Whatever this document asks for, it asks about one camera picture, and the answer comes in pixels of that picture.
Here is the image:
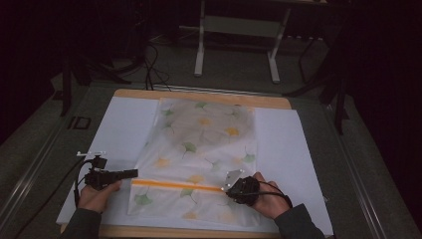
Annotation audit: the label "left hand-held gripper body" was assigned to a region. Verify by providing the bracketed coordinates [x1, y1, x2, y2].
[77, 150, 117, 192]

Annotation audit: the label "person's right hand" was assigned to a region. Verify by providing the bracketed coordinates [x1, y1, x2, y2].
[252, 171, 294, 221]

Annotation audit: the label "metal floor strip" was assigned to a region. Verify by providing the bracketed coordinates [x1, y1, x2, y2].
[152, 84, 284, 98]

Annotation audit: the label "white metal table frame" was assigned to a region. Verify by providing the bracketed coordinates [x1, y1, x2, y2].
[178, 0, 330, 85]

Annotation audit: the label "dark metal stand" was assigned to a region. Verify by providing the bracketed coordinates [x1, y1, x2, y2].
[59, 54, 133, 118]
[284, 31, 353, 136]

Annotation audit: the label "wooden table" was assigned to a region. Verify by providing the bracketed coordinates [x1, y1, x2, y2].
[59, 88, 294, 239]

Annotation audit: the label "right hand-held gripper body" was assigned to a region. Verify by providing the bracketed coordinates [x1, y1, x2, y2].
[222, 168, 262, 206]

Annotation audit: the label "metal floor rail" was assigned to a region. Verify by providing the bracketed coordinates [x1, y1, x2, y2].
[0, 114, 73, 230]
[324, 104, 391, 239]

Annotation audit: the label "white table sheet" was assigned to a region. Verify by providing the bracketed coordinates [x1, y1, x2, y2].
[55, 96, 334, 237]

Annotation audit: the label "person's left hand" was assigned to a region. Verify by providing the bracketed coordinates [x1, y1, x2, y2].
[77, 180, 122, 214]

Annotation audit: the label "star-patterned white cloth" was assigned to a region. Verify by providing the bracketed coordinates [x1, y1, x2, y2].
[127, 97, 264, 229]

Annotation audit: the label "black floor box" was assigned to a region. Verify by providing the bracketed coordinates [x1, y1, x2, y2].
[67, 116, 93, 130]

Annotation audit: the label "black floor cables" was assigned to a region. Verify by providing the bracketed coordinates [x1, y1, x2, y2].
[141, 42, 174, 93]

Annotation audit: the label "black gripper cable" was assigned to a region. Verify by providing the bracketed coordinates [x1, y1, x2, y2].
[232, 180, 294, 209]
[73, 158, 98, 208]

